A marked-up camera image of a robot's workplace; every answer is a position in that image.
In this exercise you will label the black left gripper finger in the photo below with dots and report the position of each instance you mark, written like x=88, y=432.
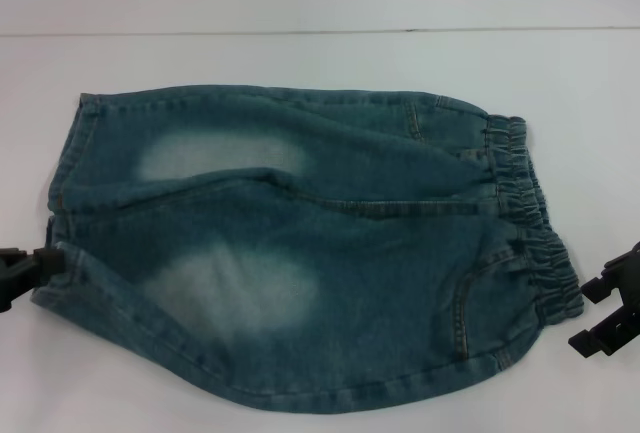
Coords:
x=47, y=259
x=25, y=283

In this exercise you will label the blue faded denim shorts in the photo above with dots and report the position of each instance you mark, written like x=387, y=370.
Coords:
x=280, y=213

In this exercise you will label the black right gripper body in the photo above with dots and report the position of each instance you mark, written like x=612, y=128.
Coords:
x=632, y=305

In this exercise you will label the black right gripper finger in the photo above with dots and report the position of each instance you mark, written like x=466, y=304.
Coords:
x=610, y=338
x=617, y=280

